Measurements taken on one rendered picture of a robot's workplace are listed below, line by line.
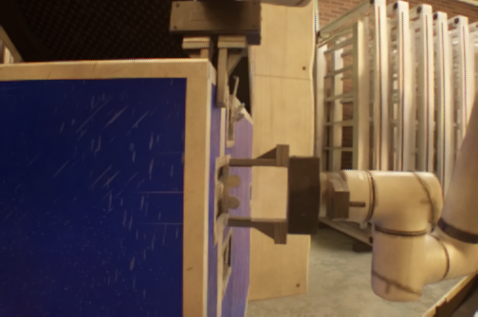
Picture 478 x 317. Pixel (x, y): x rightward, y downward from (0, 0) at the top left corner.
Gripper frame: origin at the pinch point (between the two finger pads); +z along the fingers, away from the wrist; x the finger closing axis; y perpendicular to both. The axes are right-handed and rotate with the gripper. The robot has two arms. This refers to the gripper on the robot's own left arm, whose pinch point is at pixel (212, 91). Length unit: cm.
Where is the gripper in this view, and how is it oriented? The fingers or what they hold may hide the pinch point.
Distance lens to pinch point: 46.9
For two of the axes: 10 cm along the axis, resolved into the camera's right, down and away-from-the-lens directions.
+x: -10.0, -0.2, 0.9
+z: -0.4, 9.8, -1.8
